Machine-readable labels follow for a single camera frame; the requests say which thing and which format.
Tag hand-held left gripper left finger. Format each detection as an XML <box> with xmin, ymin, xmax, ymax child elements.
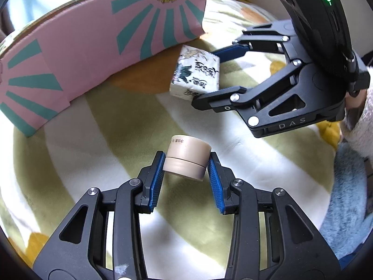
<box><xmin>33</xmin><ymin>151</ymin><xmax>166</xmax><ymax>280</ymax></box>

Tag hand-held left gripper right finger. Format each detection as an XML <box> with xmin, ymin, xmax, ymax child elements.
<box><xmin>206</xmin><ymin>152</ymin><xmax>341</xmax><ymax>280</ymax></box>

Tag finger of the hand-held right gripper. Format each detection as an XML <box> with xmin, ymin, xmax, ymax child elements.
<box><xmin>191</xmin><ymin>60</ymin><xmax>311</xmax><ymax>126</ymax></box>
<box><xmin>214</xmin><ymin>20</ymin><xmax>304</xmax><ymax>65</ymax></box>

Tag white printed tissue pack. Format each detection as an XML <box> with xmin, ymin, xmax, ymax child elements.
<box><xmin>169</xmin><ymin>45</ymin><xmax>221</xmax><ymax>101</ymax></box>

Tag beige round jar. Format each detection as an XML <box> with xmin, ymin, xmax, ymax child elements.
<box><xmin>162</xmin><ymin>135</ymin><xmax>211</xmax><ymax>181</ymax></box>

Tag pink printed cardboard box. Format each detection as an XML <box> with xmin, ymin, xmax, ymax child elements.
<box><xmin>0</xmin><ymin>0</ymin><xmax>213</xmax><ymax>137</ymax></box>

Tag person's right forearm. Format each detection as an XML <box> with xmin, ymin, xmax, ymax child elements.
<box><xmin>339</xmin><ymin>64</ymin><xmax>373</xmax><ymax>159</ymax></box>

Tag person's right hand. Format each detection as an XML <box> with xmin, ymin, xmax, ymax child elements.
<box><xmin>345</xmin><ymin>89</ymin><xmax>368</xmax><ymax>123</ymax></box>

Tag floral striped blanket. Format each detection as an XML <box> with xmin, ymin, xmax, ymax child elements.
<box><xmin>0</xmin><ymin>0</ymin><xmax>352</xmax><ymax>280</ymax></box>

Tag blue fluffy garment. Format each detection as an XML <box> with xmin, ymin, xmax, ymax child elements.
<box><xmin>320</xmin><ymin>143</ymin><xmax>373</xmax><ymax>270</ymax></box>

